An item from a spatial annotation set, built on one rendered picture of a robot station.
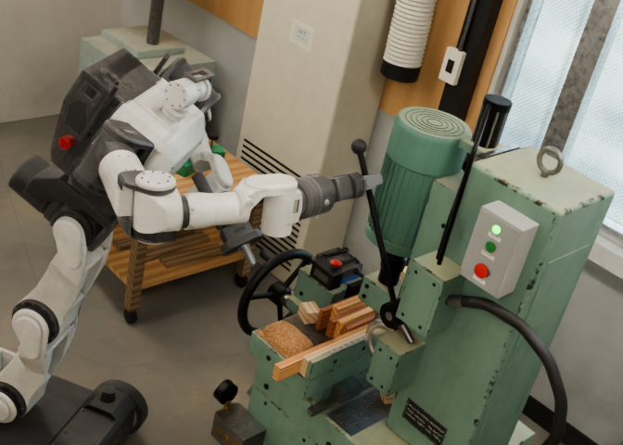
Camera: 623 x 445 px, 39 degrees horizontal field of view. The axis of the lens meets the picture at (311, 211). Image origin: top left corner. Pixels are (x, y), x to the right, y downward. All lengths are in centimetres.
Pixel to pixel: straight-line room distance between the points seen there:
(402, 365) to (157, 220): 64
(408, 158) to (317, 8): 170
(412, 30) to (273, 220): 173
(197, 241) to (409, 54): 121
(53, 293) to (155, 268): 117
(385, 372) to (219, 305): 188
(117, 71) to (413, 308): 90
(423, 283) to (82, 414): 144
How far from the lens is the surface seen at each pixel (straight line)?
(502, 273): 172
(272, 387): 225
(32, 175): 236
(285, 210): 177
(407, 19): 338
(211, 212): 171
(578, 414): 357
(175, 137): 207
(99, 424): 289
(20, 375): 273
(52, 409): 297
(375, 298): 215
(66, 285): 244
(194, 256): 368
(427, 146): 189
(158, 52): 424
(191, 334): 358
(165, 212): 168
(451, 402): 199
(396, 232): 199
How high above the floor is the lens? 221
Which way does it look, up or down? 29 degrees down
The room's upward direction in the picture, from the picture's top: 13 degrees clockwise
